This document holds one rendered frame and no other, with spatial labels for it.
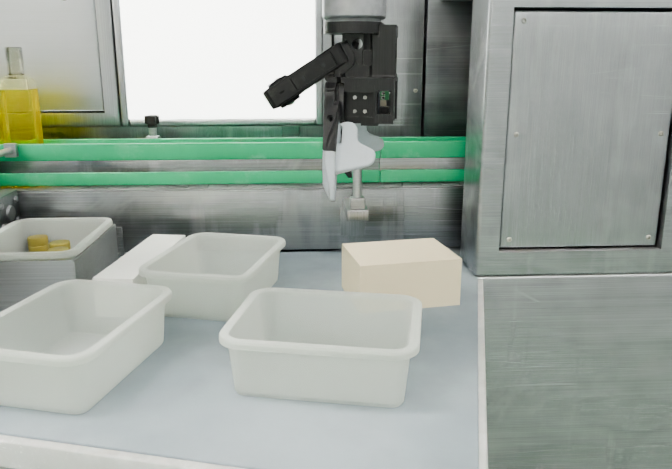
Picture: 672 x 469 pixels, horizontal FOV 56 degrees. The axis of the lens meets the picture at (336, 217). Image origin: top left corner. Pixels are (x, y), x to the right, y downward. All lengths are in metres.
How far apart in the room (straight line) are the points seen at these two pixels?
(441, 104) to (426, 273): 0.57
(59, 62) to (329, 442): 1.04
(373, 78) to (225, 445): 0.42
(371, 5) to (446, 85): 0.72
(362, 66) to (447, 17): 0.70
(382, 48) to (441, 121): 0.71
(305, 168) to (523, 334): 0.51
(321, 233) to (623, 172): 0.56
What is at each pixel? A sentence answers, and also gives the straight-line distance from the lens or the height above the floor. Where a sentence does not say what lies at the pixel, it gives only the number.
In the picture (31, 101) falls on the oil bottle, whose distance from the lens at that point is 1.35.
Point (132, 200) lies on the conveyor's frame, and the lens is 1.27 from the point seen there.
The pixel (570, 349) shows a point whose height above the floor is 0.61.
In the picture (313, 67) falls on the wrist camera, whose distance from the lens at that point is 0.77.
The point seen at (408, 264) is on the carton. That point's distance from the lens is 0.96.
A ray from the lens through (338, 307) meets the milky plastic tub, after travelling 0.84.
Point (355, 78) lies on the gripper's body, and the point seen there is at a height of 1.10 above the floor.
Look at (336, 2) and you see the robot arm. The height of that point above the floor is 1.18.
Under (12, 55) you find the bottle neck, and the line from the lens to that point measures 1.35.
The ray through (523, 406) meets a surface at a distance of 1.28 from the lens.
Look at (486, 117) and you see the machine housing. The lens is 1.08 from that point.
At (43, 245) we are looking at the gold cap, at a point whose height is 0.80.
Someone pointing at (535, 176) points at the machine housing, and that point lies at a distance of 1.14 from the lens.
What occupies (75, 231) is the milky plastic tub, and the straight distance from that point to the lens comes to 1.24.
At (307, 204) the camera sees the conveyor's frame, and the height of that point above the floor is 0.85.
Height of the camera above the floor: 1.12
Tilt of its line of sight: 14 degrees down
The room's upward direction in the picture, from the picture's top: straight up
